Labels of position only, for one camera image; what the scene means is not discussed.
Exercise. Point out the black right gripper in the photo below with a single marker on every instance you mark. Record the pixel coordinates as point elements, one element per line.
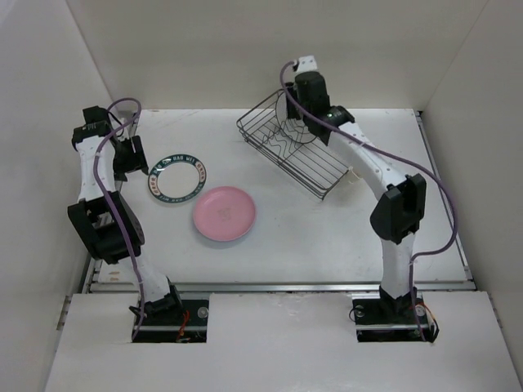
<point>290,98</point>

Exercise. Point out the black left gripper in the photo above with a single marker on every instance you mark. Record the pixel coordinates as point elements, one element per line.
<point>135,162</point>

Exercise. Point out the green rimmed white plate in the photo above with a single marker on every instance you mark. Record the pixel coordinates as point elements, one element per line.
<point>177,178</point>

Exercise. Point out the pink plastic plate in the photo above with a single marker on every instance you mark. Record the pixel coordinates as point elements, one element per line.
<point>224,213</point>

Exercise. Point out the blue plastic plate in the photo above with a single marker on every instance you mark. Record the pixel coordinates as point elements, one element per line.
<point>224,241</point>

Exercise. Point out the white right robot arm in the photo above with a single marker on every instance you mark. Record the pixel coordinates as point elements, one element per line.
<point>400,197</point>

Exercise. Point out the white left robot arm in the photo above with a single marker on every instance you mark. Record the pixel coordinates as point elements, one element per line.
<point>106,224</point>

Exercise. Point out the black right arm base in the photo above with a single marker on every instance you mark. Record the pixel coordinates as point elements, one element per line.
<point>384,320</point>

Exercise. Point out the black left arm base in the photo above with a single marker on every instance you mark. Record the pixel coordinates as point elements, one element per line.
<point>189,325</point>

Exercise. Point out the black wire dish rack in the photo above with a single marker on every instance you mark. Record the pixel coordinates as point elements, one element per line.
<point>312,165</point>

